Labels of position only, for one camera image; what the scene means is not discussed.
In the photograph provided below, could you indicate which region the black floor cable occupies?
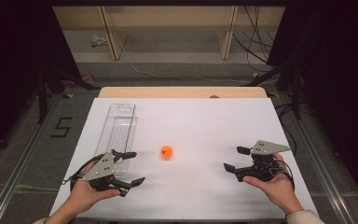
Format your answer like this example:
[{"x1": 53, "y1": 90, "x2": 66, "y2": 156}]
[{"x1": 274, "y1": 102, "x2": 317, "y2": 157}]

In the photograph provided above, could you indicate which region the pale floor cable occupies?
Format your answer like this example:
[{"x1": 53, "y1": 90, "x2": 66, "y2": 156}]
[{"x1": 0, "y1": 183, "x2": 61, "y2": 192}]

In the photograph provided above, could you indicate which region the metal floor rail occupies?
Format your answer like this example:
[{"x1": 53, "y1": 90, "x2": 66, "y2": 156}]
[{"x1": 282, "y1": 102, "x2": 356, "y2": 224}]

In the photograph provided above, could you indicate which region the person's right hand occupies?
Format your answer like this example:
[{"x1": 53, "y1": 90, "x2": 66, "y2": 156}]
[{"x1": 242, "y1": 152, "x2": 304, "y2": 217}]

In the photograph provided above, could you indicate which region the clear plastic tray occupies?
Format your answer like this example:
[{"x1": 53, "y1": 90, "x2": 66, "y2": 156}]
[{"x1": 94, "y1": 103, "x2": 137, "y2": 175}]

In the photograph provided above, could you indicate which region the black metal stand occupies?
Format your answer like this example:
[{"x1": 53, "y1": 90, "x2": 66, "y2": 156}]
[
  {"x1": 36, "y1": 65, "x2": 101, "y2": 125},
  {"x1": 241, "y1": 55, "x2": 303, "y2": 121}
]

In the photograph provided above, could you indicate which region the white table sheet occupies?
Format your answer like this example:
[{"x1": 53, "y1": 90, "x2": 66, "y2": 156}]
[{"x1": 49, "y1": 97, "x2": 321, "y2": 220}]

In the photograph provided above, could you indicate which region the left hand-held gripper cable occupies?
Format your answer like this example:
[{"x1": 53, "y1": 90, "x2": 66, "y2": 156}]
[{"x1": 62, "y1": 155, "x2": 104, "y2": 192}]

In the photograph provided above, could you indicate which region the small grey clutter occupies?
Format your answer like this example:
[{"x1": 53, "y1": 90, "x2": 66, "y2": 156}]
[{"x1": 90, "y1": 34, "x2": 108, "y2": 49}]

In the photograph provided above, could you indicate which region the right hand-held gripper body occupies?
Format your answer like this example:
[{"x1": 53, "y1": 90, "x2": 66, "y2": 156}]
[{"x1": 235, "y1": 139, "x2": 292, "y2": 183}]

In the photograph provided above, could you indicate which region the hand-held gripper cable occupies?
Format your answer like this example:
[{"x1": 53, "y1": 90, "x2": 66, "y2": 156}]
[
  {"x1": 62, "y1": 155, "x2": 104, "y2": 192},
  {"x1": 274, "y1": 160, "x2": 296, "y2": 191}
]

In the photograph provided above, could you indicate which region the white floor cable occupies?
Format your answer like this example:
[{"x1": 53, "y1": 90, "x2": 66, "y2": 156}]
[{"x1": 117, "y1": 33, "x2": 250, "y2": 85}]

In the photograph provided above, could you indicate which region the beige wooden desk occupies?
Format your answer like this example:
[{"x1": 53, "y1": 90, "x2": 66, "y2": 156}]
[{"x1": 52, "y1": 5, "x2": 286, "y2": 62}]

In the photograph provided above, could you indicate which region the black curtain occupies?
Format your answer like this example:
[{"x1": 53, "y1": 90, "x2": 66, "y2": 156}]
[
  {"x1": 266, "y1": 0, "x2": 358, "y2": 214},
  {"x1": 0, "y1": 0, "x2": 82, "y2": 164}
]

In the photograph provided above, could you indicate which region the person's left hand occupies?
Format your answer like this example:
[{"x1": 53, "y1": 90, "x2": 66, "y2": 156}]
[{"x1": 62, "y1": 160, "x2": 121, "y2": 217}]

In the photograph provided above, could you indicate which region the bundle of black cables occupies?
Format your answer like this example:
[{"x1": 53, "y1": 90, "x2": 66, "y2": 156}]
[{"x1": 232, "y1": 5, "x2": 276, "y2": 68}]

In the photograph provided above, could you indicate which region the pink object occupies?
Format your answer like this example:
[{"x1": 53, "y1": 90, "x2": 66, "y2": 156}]
[{"x1": 66, "y1": 74, "x2": 95, "y2": 88}]

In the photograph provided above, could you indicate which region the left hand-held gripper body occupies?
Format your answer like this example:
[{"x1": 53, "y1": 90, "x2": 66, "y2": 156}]
[{"x1": 83, "y1": 150, "x2": 129, "y2": 198}]

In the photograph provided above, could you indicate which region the orange ball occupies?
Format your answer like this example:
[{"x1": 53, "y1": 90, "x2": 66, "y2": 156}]
[{"x1": 160, "y1": 145, "x2": 174, "y2": 160}]

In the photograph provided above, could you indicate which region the right hand-held gripper cable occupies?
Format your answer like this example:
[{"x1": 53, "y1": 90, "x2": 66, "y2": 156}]
[{"x1": 274, "y1": 160, "x2": 296, "y2": 191}]

